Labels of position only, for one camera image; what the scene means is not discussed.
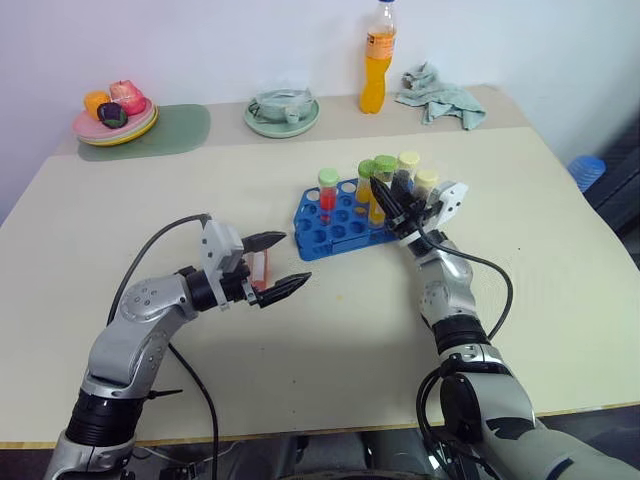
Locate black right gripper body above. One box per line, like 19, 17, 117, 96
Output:
387, 189, 442, 242

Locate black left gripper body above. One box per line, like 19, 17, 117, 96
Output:
220, 262, 264, 308

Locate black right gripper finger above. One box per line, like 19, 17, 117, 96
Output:
369, 175, 402, 227
394, 181, 421, 212

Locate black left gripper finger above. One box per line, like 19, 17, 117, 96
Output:
254, 271, 313, 309
242, 230, 288, 254

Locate red test tube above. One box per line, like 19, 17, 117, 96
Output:
248, 251, 272, 291

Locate blue test tube rack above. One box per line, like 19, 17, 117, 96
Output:
291, 177, 401, 262

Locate orange tube with green cap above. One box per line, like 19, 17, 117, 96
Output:
356, 158, 387, 229

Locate dark tube with green cap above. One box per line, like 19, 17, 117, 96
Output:
373, 154, 398, 189

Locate dark tube with yellow cap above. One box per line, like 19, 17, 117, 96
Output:
396, 150, 421, 195

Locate red tube with green cap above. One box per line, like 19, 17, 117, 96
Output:
317, 168, 341, 226

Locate crumpled pale green cloth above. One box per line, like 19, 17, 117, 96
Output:
394, 62, 489, 132

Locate pale green plate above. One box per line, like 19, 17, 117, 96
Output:
243, 94, 321, 140

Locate orange soda bottle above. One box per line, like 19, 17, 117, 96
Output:
358, 0, 400, 115

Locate green placemat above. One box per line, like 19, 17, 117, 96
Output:
77, 103, 212, 163

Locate yellow plate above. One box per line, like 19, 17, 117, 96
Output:
77, 105, 160, 148

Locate blue stool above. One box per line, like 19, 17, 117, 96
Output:
568, 154, 608, 193

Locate purple toy fruit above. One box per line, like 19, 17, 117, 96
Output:
96, 102, 129, 129

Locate red toy apple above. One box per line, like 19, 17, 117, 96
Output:
108, 79, 148, 117

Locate stacked plates with toy food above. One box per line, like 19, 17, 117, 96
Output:
72, 101, 156, 142

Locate orange toy fruit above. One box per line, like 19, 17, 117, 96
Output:
83, 90, 111, 120

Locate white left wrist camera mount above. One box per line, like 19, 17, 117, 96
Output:
198, 218, 251, 309

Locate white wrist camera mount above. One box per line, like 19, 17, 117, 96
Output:
428, 179, 471, 234
198, 218, 251, 309

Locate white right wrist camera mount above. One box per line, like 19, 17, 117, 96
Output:
428, 179, 471, 234

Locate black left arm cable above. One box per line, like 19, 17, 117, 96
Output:
106, 213, 220, 464

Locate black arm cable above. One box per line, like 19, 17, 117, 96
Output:
416, 227, 515, 480
106, 213, 220, 464

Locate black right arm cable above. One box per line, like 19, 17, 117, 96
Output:
416, 227, 515, 480

